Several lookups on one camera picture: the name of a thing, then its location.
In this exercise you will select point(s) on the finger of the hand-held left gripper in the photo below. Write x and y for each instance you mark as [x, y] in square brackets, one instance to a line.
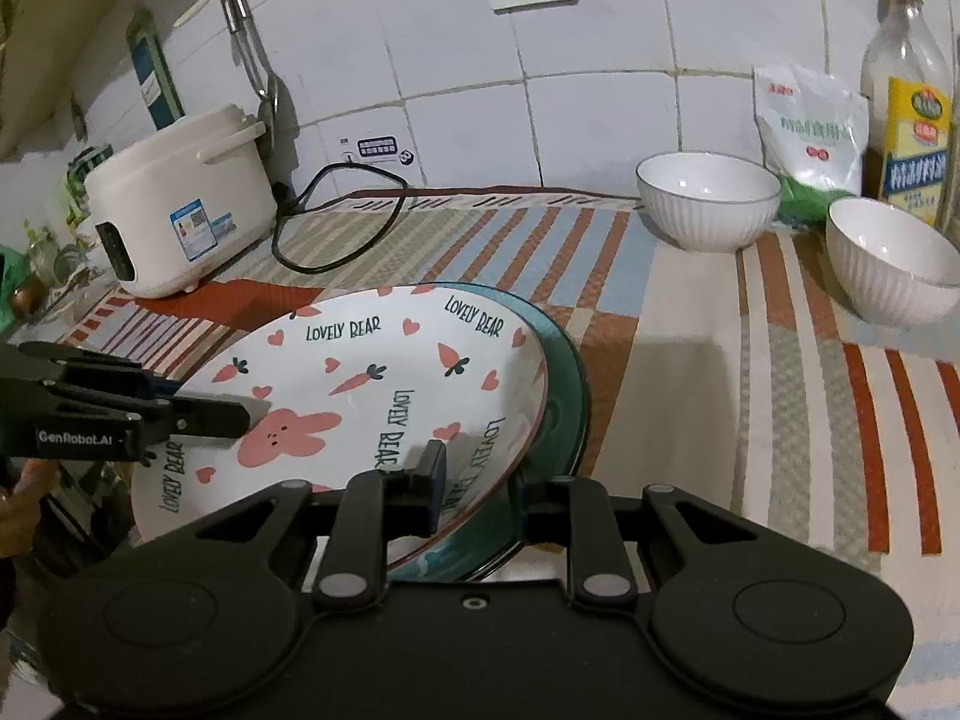
[217, 418]
[82, 364]

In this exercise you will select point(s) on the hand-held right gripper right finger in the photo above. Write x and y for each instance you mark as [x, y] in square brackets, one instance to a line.
[555, 510]

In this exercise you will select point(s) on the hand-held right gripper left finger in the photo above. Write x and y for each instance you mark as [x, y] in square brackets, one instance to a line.
[431, 484]

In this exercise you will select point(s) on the blue fried egg plate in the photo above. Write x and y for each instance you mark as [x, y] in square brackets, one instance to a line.
[562, 390]

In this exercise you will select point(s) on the pink rabbit print plate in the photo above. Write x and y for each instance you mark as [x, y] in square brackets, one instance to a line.
[337, 360]

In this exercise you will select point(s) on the white ribbed bowl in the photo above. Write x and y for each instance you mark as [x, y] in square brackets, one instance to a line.
[705, 210]
[892, 270]

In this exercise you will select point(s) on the person's left hand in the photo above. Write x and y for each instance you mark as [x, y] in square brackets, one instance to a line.
[26, 502]

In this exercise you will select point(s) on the glass jar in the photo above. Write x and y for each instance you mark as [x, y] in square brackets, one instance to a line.
[56, 259]

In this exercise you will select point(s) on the green plastic bag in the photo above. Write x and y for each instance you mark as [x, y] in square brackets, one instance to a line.
[9, 277]

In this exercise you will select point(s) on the pale green container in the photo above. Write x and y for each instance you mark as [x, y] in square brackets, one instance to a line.
[82, 180]

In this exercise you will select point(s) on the striped counter cloth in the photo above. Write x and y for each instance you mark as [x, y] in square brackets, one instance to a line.
[712, 405]

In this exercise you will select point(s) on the white rice cooker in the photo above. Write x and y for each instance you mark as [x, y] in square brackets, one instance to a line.
[172, 187]

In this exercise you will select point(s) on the white green salt bag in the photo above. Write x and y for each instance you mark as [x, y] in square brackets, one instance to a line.
[814, 135]

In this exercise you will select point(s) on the yellow label oil bottle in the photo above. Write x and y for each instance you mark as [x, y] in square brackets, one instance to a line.
[911, 127]

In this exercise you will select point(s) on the dark blue wall poster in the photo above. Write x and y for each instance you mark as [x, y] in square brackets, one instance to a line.
[154, 67]

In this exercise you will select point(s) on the small white wall sticker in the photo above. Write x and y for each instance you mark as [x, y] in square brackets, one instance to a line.
[375, 148]

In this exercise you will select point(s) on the wall cabinet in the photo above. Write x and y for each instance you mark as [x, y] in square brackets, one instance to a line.
[60, 30]

